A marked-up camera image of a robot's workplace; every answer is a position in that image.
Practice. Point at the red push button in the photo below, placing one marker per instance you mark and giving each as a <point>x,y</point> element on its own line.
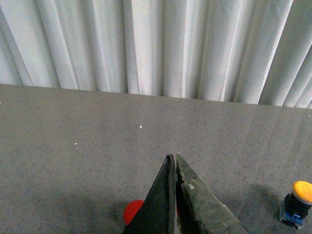
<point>131,210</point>

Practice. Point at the white pleated curtain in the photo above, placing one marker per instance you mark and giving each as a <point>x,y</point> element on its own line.
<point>247,51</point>

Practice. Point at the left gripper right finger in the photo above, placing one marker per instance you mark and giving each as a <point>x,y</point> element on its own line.
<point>199,211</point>

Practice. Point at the yellow push button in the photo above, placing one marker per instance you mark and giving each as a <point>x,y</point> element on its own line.
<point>295,206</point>

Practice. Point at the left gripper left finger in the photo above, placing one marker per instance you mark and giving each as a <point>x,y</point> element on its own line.
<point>157,213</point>

